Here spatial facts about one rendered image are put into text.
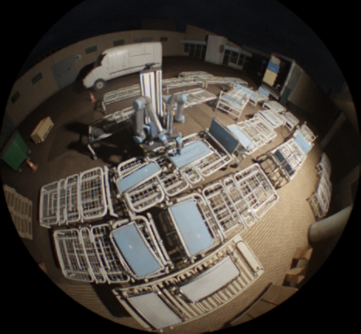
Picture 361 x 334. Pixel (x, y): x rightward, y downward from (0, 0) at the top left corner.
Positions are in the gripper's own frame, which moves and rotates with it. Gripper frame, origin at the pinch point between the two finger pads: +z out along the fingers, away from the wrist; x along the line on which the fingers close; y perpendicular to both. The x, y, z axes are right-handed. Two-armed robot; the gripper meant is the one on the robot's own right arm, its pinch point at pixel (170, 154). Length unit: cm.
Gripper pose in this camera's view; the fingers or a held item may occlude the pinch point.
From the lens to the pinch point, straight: 173.4
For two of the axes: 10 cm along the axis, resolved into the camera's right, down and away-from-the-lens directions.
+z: 3.2, 7.0, 6.4
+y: -7.1, -2.7, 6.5
